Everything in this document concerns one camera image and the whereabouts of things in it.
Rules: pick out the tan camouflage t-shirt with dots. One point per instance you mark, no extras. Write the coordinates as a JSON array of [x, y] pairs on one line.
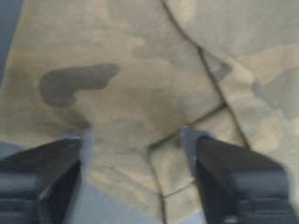
[[155, 73]]

